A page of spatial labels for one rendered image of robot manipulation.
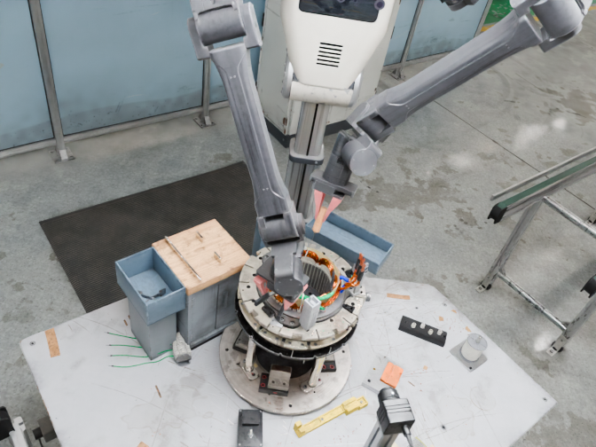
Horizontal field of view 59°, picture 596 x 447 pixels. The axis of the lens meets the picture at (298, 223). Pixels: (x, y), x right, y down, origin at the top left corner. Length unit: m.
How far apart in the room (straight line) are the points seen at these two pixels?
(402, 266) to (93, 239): 1.71
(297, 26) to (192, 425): 1.05
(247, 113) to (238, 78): 0.06
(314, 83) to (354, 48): 0.14
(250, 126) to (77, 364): 0.92
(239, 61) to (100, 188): 2.48
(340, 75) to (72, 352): 1.05
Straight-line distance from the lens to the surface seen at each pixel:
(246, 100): 0.92
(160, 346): 1.54
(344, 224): 1.62
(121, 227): 3.04
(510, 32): 1.00
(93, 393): 1.54
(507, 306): 3.17
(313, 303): 1.22
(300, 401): 1.51
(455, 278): 3.16
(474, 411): 1.68
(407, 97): 1.06
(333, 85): 1.46
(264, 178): 0.96
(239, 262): 1.42
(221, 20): 0.91
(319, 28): 1.39
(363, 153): 1.04
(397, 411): 0.85
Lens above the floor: 2.11
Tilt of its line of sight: 42 degrees down
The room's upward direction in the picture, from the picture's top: 12 degrees clockwise
